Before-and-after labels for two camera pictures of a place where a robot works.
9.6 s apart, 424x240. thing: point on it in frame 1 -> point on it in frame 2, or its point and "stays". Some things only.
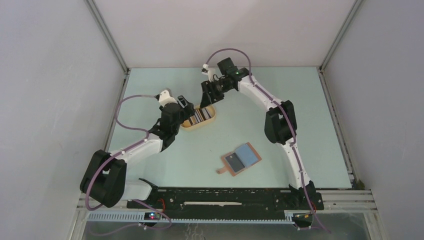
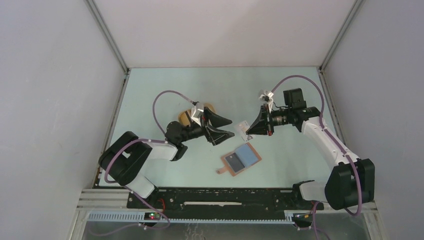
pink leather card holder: [239, 160] stays
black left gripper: [188, 107] -> [214, 135]
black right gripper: [209, 86] -> [261, 125]
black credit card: [235, 162] stays
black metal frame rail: [227, 202] stays
